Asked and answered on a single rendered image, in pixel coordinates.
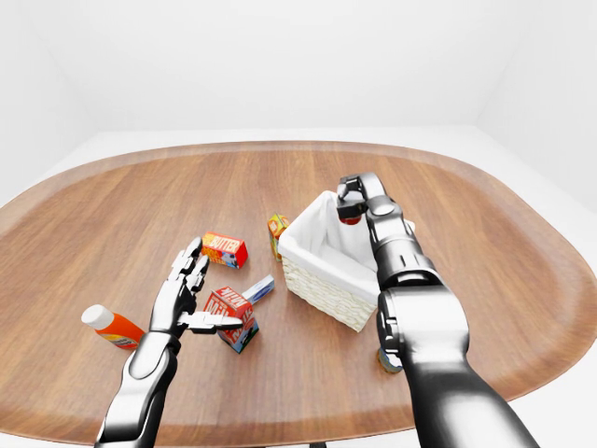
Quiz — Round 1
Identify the red butter box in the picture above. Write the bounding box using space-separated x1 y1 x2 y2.
201 231 250 271

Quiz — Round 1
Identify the small printed tin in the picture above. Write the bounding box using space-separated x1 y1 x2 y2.
376 346 404 375

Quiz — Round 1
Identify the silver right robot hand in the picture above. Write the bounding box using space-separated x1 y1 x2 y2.
335 171 404 228

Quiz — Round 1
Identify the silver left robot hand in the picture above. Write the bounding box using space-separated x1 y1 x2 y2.
147 236 244 341

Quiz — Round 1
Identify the red white milk carton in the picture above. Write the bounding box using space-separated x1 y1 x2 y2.
202 285 261 355

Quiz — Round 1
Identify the blue white flat box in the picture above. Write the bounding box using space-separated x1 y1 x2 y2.
242 273 276 306

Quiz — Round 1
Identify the orange bottle white cap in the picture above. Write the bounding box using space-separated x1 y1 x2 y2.
80 303 146 352

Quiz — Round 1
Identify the white wicker basket cloth lining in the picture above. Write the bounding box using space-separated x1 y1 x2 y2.
277 189 417 333

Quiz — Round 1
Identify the small orange juice carton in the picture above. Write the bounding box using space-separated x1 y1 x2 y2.
267 213 291 263

